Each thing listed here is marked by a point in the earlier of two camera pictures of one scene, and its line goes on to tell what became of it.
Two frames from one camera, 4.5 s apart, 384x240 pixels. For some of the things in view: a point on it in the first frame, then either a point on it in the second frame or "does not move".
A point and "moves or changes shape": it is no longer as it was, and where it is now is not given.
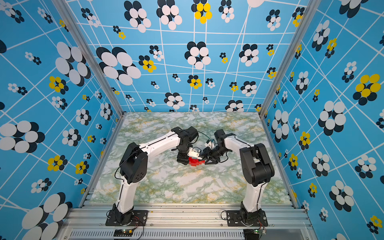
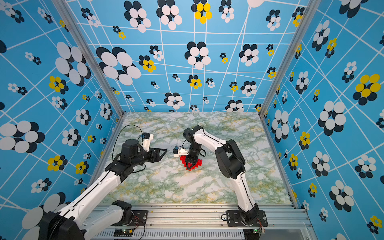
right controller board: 252,234 does not move
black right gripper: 207,153 -> 190,160
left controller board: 123,232 does not move
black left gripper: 184,158 -> 158,157
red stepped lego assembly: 195,162 moves or changes shape
